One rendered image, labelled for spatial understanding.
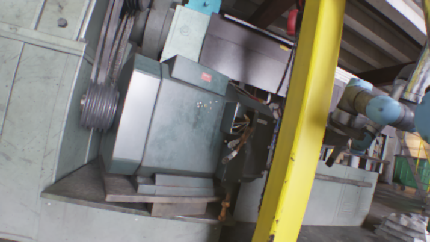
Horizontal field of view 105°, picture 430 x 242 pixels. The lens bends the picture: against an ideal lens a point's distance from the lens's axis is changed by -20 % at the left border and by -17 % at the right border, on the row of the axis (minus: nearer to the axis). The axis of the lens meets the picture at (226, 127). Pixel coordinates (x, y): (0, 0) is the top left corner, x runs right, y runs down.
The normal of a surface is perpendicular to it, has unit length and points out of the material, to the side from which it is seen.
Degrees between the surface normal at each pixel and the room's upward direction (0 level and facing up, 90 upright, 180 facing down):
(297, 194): 90
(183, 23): 90
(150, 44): 133
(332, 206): 90
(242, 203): 90
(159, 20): 99
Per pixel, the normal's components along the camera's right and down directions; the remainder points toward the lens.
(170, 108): 0.58, 0.12
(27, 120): 0.29, 0.04
